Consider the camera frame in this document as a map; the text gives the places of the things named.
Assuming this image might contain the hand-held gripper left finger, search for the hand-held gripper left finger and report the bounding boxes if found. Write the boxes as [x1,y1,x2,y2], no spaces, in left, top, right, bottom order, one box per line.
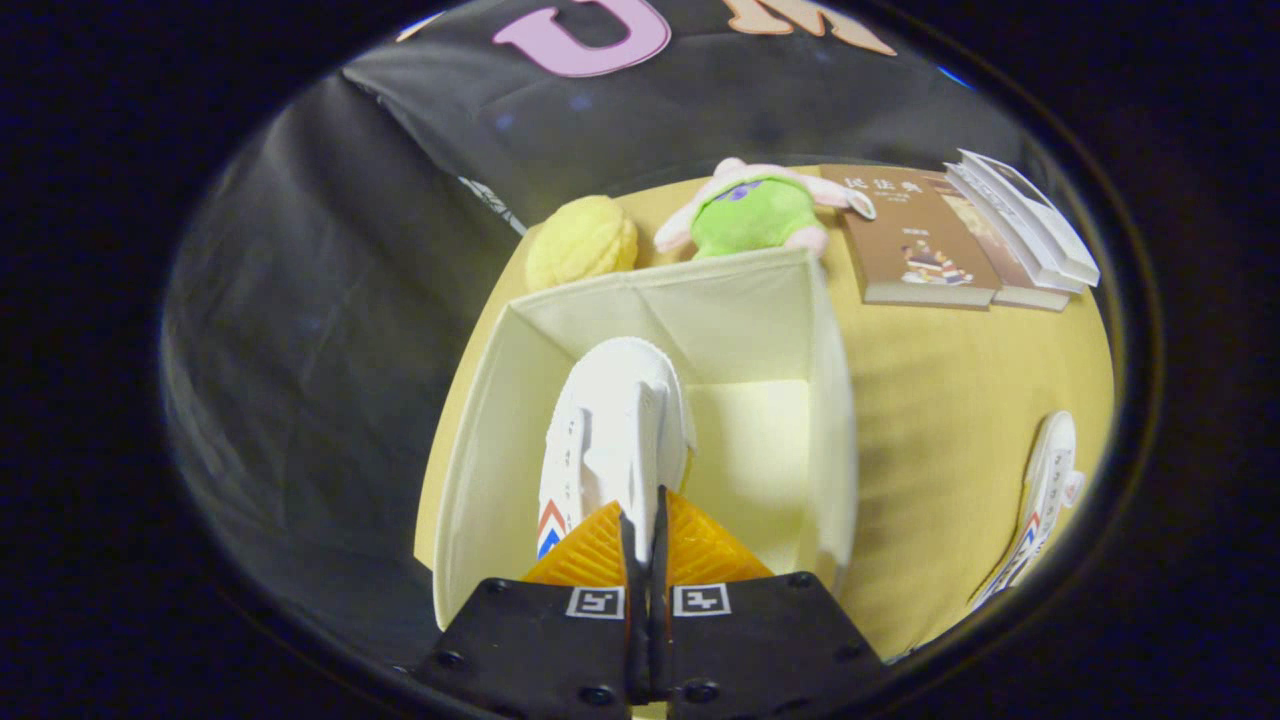
[415,487,651,720]

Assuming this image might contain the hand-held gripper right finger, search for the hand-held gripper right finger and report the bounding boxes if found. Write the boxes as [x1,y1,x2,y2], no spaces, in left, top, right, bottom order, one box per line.
[650,487,886,720]

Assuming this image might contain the white sneaker shoe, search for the white sneaker shoe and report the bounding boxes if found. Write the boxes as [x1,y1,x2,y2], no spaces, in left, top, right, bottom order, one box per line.
[537,337,696,561]
[968,410,1086,613]

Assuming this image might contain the beige fabric storage box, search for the beige fabric storage box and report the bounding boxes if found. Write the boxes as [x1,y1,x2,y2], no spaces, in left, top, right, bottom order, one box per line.
[415,247,859,631]

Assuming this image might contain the black backdrop cloth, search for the black backdrop cloth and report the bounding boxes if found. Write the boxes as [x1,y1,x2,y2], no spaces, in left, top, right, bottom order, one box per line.
[160,0,1011,661]

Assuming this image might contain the yellow round plush toy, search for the yellow round plush toy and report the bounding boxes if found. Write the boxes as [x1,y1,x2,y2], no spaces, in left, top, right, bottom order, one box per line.
[525,195,639,293]

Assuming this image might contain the pink and green plush toy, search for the pink and green plush toy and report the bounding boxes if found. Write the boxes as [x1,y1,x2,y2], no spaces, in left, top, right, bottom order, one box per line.
[655,157,876,261]

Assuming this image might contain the brown cover book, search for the brown cover book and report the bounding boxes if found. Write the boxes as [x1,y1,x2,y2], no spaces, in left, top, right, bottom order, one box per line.
[820,165,1001,309]

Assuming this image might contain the white black patterned strip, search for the white black patterned strip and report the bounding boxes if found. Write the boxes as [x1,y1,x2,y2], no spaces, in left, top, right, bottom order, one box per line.
[460,178,526,236]

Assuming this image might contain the dark brown book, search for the dark brown book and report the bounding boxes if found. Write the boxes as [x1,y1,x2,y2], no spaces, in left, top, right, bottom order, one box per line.
[925,170,1071,313]

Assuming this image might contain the white portrait cover book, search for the white portrait cover book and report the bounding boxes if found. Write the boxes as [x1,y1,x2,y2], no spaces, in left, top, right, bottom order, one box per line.
[958,148,1101,288]

